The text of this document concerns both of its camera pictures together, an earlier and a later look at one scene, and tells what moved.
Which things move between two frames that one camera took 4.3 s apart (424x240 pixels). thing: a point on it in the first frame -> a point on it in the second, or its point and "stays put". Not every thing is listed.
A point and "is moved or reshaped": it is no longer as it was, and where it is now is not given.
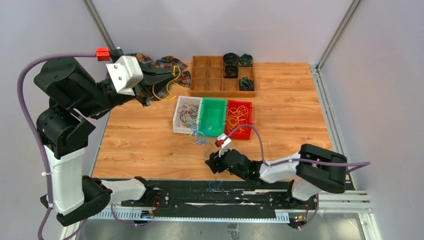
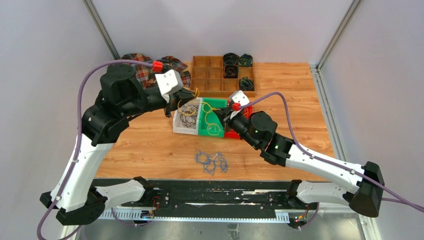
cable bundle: x=196 y=135 is moved or reshaped
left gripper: x=142 y=90 -> x=177 y=97
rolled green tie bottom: x=246 y=84 stays put
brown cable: x=187 y=110 stays put
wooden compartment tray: x=207 y=79 stays put
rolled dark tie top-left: x=230 y=58 stays put
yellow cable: x=161 y=91 is moved or reshaped
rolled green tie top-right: x=246 y=60 stays put
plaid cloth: x=160 y=93 stays put
